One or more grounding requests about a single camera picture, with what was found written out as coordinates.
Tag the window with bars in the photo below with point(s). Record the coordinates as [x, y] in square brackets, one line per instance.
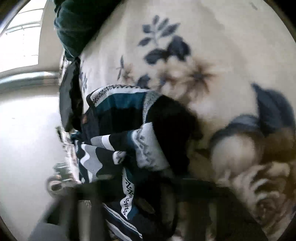
[20, 41]

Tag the dark teal fleece blanket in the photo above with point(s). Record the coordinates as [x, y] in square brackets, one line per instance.
[77, 21]

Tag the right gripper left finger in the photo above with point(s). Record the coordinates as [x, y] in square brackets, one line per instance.
[61, 220]

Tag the striped navy grey sweater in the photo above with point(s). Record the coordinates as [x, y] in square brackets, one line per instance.
[133, 144]

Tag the floral cream bed blanket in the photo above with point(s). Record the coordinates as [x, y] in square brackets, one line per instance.
[231, 65]

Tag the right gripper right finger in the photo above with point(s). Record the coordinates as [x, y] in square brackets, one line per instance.
[206, 205]

